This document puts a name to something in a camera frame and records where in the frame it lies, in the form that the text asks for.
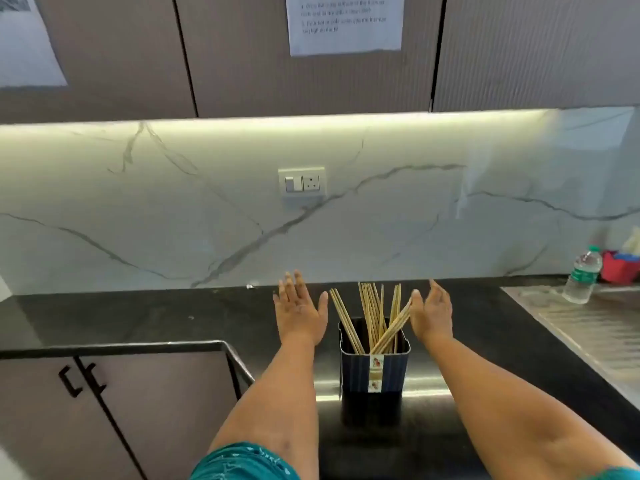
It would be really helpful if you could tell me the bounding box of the teal patterned garment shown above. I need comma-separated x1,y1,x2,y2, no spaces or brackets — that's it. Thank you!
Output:
189,442,640,480

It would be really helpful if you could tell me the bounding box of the clear plastic water bottle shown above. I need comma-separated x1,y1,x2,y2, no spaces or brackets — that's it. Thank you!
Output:
561,245,603,305

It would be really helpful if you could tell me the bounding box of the person's left hand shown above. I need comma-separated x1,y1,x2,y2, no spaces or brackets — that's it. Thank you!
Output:
272,270,329,348

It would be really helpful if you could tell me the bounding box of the brown ribbed cabinet door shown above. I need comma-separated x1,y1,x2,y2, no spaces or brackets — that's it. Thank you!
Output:
0,0,199,125
432,0,640,113
173,0,445,119

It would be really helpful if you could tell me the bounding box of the person's right hand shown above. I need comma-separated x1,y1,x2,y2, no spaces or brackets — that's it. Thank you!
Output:
409,279,454,345

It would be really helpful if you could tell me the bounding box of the red plastic basket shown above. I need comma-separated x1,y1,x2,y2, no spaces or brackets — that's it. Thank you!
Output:
599,250,640,285

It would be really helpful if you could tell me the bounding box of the white switch and socket plate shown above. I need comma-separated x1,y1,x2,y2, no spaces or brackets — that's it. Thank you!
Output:
277,167,327,198

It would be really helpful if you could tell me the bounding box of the bunch of wooden chopsticks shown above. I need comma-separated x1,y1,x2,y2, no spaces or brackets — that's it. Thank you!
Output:
328,282,413,355

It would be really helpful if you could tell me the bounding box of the pale yellow bottle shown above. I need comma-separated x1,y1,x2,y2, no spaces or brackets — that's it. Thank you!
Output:
619,227,640,258

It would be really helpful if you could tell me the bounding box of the grey-brown cabinet door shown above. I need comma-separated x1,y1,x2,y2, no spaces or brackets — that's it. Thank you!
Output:
77,350,251,480
0,357,146,480

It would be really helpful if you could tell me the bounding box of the dark blue ribbed holder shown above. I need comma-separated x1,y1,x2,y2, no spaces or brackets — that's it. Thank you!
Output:
338,317,412,395

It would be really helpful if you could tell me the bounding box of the person's left forearm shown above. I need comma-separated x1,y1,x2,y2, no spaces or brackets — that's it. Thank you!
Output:
207,334,323,480

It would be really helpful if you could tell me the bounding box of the white printed paper sheet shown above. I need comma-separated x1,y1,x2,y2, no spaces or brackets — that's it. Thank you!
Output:
285,0,406,57
0,0,69,89

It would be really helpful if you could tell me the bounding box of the black cabinet handle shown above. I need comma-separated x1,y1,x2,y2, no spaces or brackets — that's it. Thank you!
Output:
79,362,107,395
58,365,84,399

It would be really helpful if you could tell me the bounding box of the steel sink drainboard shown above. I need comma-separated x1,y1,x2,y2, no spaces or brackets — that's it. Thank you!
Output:
501,283,640,411

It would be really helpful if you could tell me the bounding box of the person's right forearm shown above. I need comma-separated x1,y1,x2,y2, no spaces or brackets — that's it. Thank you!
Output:
422,334,626,480

